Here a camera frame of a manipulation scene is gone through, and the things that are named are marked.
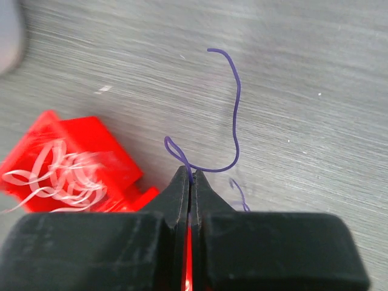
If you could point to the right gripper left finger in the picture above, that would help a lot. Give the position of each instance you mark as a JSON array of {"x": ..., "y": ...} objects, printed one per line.
[{"x": 143, "y": 250}]

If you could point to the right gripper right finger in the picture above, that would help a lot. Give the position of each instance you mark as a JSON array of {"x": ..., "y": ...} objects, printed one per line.
[{"x": 234, "y": 250}]

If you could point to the red three-compartment tray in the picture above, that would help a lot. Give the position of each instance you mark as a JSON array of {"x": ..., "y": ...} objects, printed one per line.
[{"x": 74, "y": 165}]

